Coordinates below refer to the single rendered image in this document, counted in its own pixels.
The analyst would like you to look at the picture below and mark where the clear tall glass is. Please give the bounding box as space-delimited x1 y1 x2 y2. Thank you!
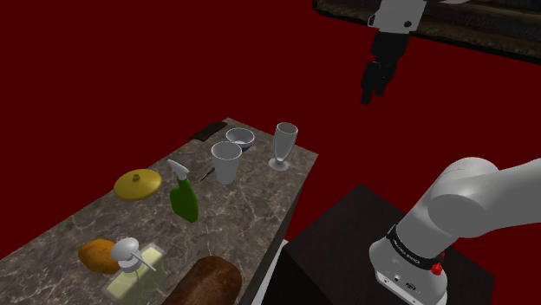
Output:
268 121 299 172

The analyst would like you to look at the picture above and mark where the white bowl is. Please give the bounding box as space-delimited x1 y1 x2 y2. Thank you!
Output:
225 127 257 152

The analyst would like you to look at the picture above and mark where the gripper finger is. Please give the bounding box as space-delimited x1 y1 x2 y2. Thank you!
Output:
360 61 384 106
374 62 399 98

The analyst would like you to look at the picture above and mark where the green spray bottle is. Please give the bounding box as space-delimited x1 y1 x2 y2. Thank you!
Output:
166 159 200 224

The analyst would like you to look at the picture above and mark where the yellow lid with knob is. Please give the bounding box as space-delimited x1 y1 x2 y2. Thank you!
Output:
112 168 163 203

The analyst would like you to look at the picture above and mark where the dark wooden shelf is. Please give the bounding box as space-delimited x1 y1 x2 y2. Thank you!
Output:
311 0 541 66

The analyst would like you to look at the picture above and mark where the white cup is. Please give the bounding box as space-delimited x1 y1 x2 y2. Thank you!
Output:
211 140 244 186

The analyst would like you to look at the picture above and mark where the dark robot stand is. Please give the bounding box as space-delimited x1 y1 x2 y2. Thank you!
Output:
261 183 496 305

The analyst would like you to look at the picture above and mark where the clear soap dispenser bottle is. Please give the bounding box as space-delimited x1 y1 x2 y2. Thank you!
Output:
101 237 169 303

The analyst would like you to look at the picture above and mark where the brown bread loaf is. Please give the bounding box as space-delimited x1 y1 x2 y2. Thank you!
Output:
160 255 244 305

